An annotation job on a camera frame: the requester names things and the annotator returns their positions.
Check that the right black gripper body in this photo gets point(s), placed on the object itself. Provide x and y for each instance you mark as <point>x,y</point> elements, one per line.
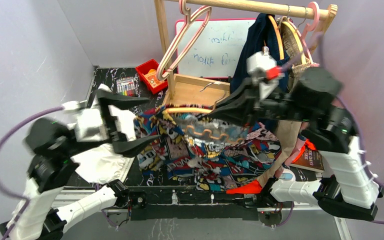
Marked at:
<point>282,106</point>

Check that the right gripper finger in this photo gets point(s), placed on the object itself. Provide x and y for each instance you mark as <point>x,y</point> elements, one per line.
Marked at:
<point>247,92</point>
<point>241,112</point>

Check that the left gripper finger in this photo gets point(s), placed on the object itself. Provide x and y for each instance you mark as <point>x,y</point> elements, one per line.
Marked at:
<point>130,149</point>
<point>122,102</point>

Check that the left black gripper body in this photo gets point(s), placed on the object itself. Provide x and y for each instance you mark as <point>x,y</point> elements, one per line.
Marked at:
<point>72,150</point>

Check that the comic print shorts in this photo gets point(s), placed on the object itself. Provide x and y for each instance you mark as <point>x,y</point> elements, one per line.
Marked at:
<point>193,149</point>

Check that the orange wooden hanger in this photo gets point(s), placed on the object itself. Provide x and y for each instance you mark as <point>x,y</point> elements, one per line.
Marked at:
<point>195,110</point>

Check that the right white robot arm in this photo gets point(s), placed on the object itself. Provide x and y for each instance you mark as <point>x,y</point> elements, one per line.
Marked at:
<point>351,192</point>

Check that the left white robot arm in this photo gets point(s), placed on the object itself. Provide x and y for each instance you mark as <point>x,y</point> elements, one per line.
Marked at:
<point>34,217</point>

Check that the beige shorts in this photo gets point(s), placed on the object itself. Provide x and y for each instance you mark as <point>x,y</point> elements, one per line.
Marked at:
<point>287,133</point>

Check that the orange hanger with navy shorts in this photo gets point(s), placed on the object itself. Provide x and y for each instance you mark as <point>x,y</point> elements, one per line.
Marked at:
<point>273,39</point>

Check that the yellow hanger with beige shorts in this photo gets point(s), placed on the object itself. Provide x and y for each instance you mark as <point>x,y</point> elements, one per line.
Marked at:
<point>291,41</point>

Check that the navy blue shorts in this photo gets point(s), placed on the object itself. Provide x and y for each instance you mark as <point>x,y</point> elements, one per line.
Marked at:
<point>254,43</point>

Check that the pink hanger far right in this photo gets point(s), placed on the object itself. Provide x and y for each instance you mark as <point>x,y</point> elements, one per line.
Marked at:
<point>308,28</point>

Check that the orange shorts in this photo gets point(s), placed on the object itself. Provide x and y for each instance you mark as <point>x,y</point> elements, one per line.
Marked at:
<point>253,187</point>

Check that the marker pen pack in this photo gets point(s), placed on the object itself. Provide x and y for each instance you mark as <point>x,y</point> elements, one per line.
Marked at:
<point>126,86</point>

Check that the white cloth garment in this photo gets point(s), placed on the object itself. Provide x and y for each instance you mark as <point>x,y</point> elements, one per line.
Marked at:
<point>101,165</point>

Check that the red plastic bin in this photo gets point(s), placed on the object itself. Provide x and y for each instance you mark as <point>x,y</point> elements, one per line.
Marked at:
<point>143,69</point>

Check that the pink framed whiteboard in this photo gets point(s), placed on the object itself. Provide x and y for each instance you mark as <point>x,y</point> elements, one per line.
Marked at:
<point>216,51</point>

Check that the orange card box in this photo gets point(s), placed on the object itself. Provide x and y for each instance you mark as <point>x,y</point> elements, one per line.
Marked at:
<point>152,79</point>

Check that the small red cloth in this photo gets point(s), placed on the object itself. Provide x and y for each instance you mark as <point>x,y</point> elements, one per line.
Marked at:
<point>308,145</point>

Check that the dark book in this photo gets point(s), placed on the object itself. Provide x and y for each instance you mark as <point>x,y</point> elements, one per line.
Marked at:
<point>310,160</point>

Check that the wooden clothes rack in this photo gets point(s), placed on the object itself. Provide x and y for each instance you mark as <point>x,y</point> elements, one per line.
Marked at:
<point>186,89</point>

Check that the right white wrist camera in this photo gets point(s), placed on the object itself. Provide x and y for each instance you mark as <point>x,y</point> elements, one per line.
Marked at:
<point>264,72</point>

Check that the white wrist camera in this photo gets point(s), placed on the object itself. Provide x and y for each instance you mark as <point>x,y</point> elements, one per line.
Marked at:
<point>264,72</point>
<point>90,124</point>

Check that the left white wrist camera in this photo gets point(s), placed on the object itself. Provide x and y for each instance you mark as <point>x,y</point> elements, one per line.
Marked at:
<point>90,124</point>

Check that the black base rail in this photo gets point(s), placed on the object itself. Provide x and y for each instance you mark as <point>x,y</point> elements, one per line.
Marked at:
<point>185,202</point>

